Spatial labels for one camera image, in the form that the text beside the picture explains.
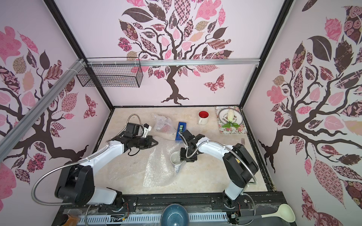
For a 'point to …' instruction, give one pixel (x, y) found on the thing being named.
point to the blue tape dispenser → (182, 126)
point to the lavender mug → (175, 158)
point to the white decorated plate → (238, 116)
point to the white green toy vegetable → (231, 117)
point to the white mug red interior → (203, 115)
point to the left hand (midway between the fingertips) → (158, 145)
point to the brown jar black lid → (64, 220)
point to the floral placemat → (222, 130)
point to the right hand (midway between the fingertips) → (182, 158)
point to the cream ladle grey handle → (284, 213)
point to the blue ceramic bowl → (175, 214)
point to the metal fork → (242, 141)
